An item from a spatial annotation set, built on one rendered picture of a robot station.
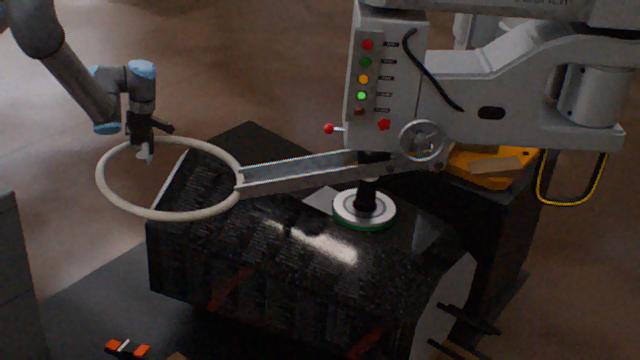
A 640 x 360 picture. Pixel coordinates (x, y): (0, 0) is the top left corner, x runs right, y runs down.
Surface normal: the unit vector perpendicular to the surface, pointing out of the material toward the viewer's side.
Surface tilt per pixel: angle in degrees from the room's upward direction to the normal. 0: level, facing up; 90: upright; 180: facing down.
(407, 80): 90
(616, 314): 0
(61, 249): 0
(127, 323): 0
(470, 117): 90
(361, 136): 90
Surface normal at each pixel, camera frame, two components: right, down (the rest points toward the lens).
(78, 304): 0.07, -0.84
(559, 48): 0.00, 0.55
